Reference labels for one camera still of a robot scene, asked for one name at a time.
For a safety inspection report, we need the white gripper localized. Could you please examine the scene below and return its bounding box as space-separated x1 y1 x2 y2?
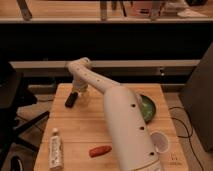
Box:
72 76 90 106

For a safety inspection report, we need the black eraser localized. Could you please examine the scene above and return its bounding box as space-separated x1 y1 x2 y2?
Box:
65 92 78 108

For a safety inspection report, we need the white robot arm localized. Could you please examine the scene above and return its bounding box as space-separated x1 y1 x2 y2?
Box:
67 57 165 171

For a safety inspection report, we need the wooden table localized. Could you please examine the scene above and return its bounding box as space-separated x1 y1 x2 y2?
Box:
33 83 189 171

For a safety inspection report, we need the orange carrot toy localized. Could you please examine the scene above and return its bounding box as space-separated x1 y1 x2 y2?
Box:
89 145 112 157

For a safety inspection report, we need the white plastic bottle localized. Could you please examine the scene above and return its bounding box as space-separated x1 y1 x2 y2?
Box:
49 128 63 171

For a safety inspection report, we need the green bowl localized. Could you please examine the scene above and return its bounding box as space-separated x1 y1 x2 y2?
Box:
141 95 156 123

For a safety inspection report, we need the black office chair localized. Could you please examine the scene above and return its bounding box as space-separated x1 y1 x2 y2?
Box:
0 61 50 171

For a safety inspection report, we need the clear plastic cup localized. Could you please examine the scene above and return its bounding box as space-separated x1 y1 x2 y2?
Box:
151 131 170 154

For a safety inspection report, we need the black cable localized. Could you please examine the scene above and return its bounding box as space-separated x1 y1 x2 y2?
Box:
168 105 205 171

